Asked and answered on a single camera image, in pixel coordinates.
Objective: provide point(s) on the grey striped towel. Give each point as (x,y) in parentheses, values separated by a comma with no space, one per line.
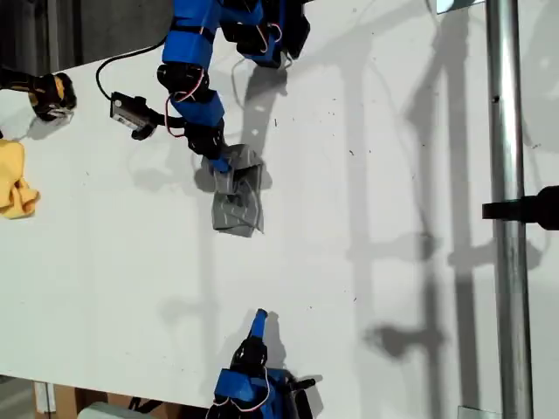
(238,214)

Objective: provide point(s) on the white plastic object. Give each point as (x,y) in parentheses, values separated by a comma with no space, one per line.
(105,412)

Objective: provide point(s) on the black yellow power drill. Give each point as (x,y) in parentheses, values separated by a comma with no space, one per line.
(48,94)

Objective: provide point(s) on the brown cardboard box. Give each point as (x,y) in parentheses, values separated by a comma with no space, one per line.
(65,401)

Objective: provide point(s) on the yellow cloth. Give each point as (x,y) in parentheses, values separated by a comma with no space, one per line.
(11,174)

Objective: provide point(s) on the black clamp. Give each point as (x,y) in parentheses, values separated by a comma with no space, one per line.
(524,209)

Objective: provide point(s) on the black camera stalk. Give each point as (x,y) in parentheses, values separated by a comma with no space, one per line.
(144,131)

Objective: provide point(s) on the black camera box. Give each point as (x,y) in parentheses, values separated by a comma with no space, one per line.
(126,109)

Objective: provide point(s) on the steel post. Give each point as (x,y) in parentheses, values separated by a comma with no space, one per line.
(506,131)

